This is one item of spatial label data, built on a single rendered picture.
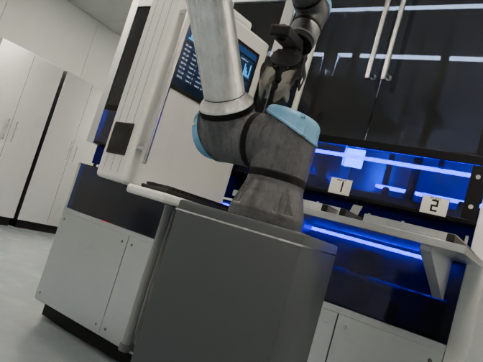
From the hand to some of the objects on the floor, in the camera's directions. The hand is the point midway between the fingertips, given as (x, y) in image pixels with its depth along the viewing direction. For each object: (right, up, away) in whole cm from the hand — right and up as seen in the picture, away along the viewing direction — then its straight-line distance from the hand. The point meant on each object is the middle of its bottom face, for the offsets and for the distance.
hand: (269, 94), depth 105 cm
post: (+44, -129, +35) cm, 141 cm away
